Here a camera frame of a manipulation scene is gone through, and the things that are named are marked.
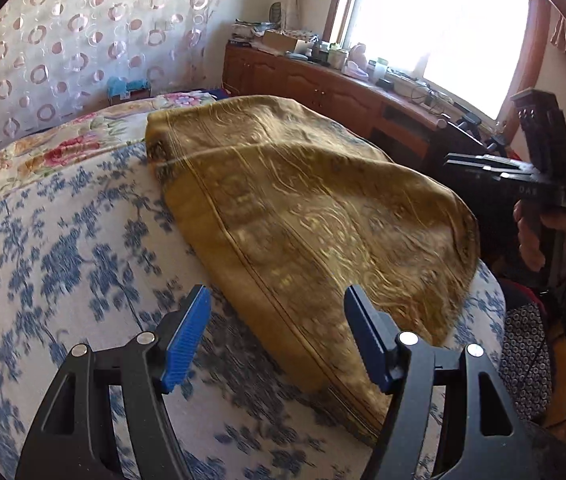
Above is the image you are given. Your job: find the golden brocade garment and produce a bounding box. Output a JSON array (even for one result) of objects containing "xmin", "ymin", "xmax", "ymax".
[{"xmin": 145, "ymin": 96, "xmax": 479, "ymax": 443}]

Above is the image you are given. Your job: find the person's right hand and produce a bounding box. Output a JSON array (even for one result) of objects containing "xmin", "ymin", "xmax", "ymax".
[{"xmin": 513, "ymin": 200, "xmax": 566, "ymax": 276}]

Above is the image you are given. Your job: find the long wooden cabinet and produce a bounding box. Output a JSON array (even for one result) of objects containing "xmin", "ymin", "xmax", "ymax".
[{"xmin": 222, "ymin": 44, "xmax": 447, "ymax": 172}]

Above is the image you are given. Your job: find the blue floral white bedsheet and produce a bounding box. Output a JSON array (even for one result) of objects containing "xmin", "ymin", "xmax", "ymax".
[{"xmin": 0, "ymin": 143, "xmax": 505, "ymax": 479}]

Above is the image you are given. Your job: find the cardboard box on cabinet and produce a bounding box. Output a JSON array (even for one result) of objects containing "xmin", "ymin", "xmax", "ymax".
[{"xmin": 261, "ymin": 30, "xmax": 312, "ymax": 55}]

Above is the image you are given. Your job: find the colourful floral blanket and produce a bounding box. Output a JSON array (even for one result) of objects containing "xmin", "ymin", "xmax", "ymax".
[{"xmin": 0, "ymin": 90, "xmax": 217, "ymax": 198}]

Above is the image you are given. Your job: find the teal box at bed head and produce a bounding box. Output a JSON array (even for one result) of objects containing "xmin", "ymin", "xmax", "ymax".
[{"xmin": 106, "ymin": 77, "xmax": 152, "ymax": 105}]

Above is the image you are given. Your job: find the sheer circle pattern curtain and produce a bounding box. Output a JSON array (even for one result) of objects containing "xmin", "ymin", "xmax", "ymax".
[{"xmin": 0, "ymin": 0, "xmax": 218, "ymax": 148}]

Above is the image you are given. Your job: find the window with wooden frame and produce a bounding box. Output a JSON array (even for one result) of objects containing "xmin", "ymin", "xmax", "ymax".
[{"xmin": 323, "ymin": 0, "xmax": 550, "ymax": 126}]

